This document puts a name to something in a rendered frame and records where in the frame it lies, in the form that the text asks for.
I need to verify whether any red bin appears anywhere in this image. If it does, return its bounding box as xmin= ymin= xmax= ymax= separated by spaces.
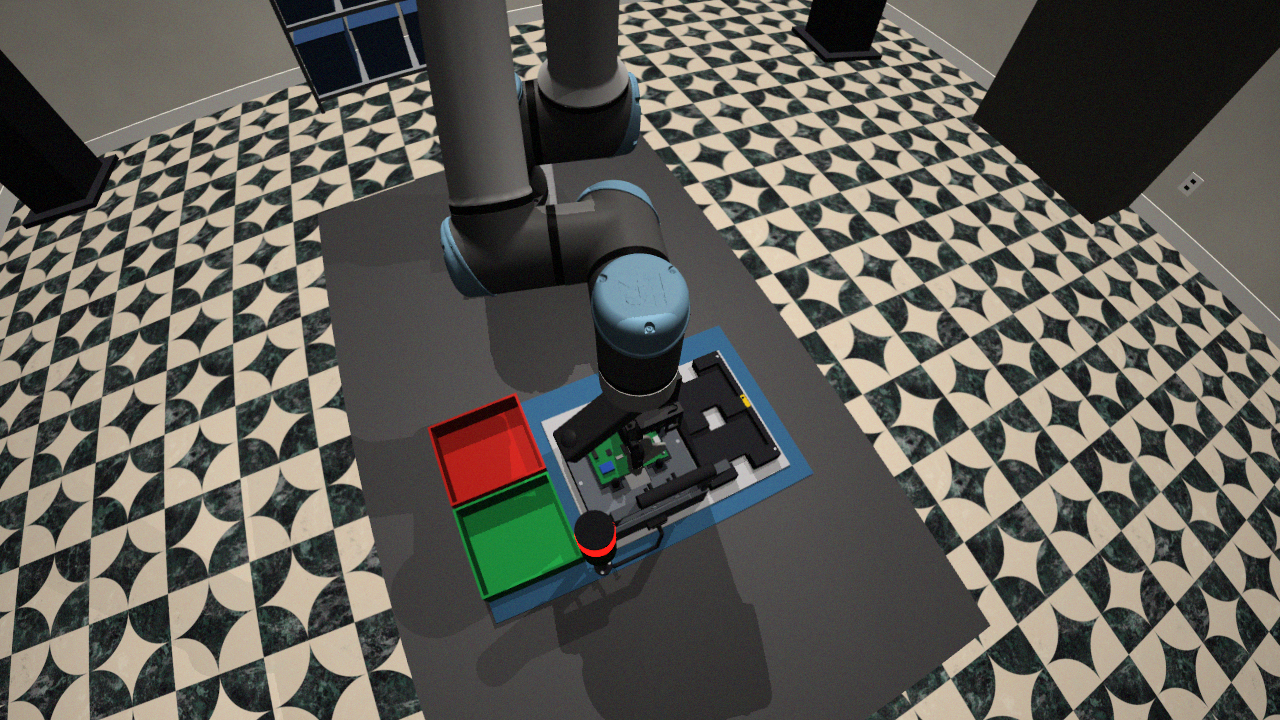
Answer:
xmin=429 ymin=396 xmax=547 ymax=509

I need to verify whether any green open-top bin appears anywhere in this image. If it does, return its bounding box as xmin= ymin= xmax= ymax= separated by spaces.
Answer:
xmin=454 ymin=474 xmax=586 ymax=603

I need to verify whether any green circuit board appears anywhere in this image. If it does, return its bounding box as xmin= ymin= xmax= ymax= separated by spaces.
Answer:
xmin=588 ymin=430 xmax=668 ymax=486

